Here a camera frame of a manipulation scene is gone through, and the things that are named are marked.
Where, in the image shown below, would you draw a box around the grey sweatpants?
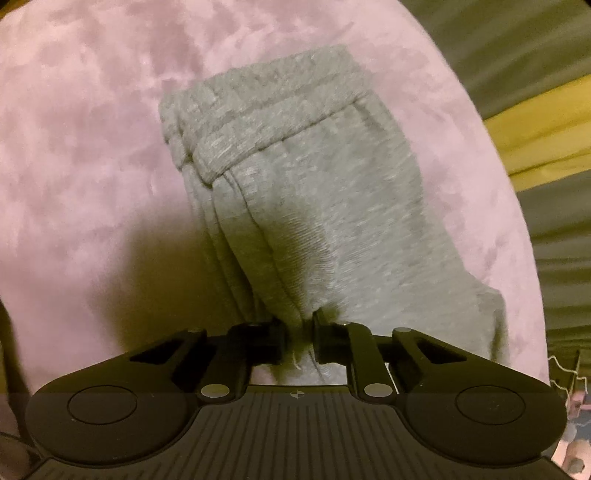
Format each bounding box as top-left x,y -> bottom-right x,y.
159,46 -> 509,385

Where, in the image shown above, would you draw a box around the pink bed blanket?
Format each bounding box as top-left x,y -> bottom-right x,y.
0,0 -> 551,480

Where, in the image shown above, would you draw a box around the yellow curtain panel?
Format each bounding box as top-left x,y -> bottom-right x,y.
485,75 -> 591,192

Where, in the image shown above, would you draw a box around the grey-green curtain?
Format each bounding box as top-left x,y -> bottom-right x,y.
407,1 -> 590,356

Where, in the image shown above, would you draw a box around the white charging cable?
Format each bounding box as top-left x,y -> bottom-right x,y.
546,353 -> 584,393

